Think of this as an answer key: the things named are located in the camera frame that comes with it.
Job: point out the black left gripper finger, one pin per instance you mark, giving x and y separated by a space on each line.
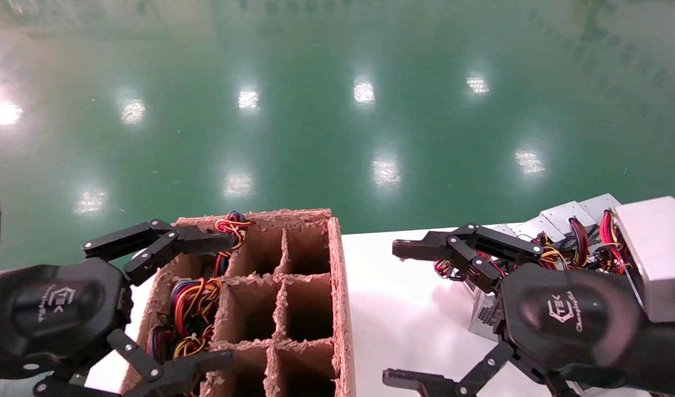
199 241

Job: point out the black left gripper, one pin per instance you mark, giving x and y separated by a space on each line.
50 314

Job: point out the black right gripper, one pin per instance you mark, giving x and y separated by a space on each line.
563 314

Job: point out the silver power supply with vent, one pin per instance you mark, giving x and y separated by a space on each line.
483 317

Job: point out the brown cardboard divider box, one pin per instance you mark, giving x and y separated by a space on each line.
340 309

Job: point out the silver power supply unit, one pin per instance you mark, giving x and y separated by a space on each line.
535 227
568 212
601 203

